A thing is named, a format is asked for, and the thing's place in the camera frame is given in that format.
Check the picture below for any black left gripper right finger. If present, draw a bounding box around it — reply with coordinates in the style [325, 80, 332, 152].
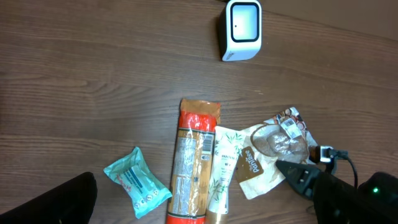
[313, 172, 397, 224]

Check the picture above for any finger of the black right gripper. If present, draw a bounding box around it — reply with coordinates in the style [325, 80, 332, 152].
[275, 160, 321, 199]

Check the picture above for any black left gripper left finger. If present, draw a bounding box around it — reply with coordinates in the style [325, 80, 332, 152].
[1, 172, 98, 224]

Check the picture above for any white barcode scanner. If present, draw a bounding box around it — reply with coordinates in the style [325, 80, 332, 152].
[218, 0, 262, 62]

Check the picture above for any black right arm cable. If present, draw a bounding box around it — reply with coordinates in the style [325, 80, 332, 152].
[334, 150, 359, 189]

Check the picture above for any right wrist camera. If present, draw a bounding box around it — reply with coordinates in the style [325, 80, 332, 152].
[309, 146, 348, 164]

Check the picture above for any beige bread snack pouch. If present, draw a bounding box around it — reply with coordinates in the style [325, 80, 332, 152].
[235, 107, 317, 200]

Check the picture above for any orange spaghetti packet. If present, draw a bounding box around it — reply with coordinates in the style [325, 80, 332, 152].
[166, 99, 221, 224]

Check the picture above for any teal wet wipes pack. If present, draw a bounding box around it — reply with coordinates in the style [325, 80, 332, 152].
[103, 147, 172, 219]

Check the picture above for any white cream tube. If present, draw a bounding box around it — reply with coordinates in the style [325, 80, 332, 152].
[205, 126, 245, 224]

